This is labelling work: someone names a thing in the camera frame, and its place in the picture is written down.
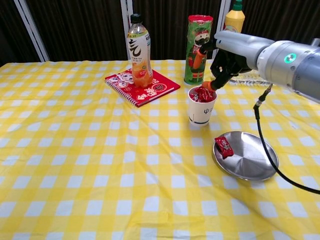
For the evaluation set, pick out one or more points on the grey partition post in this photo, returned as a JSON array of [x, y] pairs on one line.
[[125, 7], [220, 17], [32, 32]]

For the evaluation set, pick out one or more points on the green Pringles can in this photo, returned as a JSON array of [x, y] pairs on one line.
[[195, 75]]

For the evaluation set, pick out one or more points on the orange drink plastic bottle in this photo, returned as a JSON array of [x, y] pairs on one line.
[[140, 55]]

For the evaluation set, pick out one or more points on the round steel plate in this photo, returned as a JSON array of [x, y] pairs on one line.
[[250, 162]]

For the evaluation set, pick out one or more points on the red candy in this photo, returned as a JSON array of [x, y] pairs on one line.
[[193, 97], [206, 93], [224, 147]]

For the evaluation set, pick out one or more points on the white paper cup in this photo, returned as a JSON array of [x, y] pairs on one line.
[[200, 112]]

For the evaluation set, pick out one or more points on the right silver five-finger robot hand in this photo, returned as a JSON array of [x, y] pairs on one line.
[[240, 47]]

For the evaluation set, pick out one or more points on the yellow squeeze bottle green cap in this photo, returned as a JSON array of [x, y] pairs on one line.
[[234, 20]]

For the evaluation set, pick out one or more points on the red spiral notebook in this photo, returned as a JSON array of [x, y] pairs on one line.
[[160, 90]]

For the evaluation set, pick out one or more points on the clear empty water bottle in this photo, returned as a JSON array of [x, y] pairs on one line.
[[247, 81]]

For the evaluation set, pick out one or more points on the yellow white checkered tablecloth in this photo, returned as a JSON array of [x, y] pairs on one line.
[[75, 150]]

